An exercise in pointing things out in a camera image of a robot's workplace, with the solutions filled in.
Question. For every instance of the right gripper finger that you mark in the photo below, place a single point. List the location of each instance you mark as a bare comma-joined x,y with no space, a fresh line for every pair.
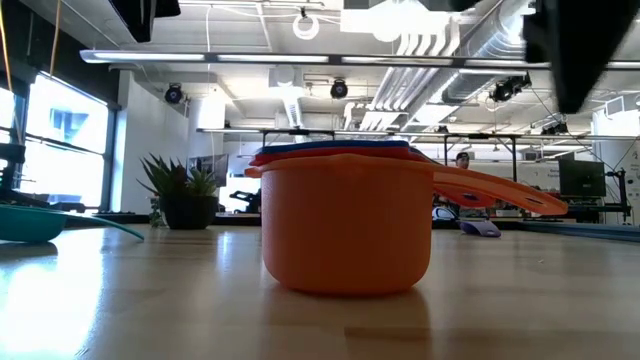
535,37
580,45

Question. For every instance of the purple measuring cup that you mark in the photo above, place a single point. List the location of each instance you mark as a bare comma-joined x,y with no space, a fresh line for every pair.
480,229

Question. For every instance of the red measuring cup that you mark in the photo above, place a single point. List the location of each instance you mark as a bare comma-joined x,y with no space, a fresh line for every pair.
325,154

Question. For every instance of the blue measuring cup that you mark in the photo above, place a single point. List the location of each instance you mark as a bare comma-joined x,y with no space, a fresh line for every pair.
335,145

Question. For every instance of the teal measuring cup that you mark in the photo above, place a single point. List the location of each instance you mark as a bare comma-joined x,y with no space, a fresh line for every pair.
30,225

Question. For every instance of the orange measuring cup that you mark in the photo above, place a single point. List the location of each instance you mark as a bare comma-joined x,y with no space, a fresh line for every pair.
345,235

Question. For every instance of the black background robot arm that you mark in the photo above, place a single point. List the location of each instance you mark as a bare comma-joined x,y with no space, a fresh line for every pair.
247,200

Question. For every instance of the black ceiling spotlight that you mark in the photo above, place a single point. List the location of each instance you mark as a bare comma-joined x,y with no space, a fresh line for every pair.
339,88
173,93
505,90

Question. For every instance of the long ceiling light fixture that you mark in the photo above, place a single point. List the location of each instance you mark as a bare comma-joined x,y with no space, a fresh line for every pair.
270,58

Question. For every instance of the black computer monitor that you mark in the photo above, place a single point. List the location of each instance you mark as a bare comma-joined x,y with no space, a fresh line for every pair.
582,177

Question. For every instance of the person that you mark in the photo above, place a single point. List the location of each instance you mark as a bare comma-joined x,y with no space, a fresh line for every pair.
462,161

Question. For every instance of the white ceiling conduit bundle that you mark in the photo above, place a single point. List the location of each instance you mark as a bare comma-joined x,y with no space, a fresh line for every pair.
400,90

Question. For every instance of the black equipment stand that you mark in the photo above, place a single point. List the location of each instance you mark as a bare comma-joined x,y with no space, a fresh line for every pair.
620,190

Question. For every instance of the black background machine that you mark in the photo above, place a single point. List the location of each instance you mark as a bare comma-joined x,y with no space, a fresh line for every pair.
10,152

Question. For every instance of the white and black ball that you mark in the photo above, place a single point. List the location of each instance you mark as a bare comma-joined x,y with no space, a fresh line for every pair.
444,214

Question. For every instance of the potted succulent plant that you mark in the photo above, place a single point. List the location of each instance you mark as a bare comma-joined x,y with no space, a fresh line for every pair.
187,212

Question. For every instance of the silver ventilation duct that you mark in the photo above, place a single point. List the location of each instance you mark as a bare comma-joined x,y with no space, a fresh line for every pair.
500,42

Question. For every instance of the black station frame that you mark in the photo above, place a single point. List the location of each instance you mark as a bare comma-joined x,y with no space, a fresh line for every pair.
480,135

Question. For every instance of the dark wall display screen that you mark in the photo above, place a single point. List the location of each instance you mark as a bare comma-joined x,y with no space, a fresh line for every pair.
210,170

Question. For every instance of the black aluminium table frame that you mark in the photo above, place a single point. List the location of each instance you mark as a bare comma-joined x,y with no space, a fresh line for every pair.
235,220

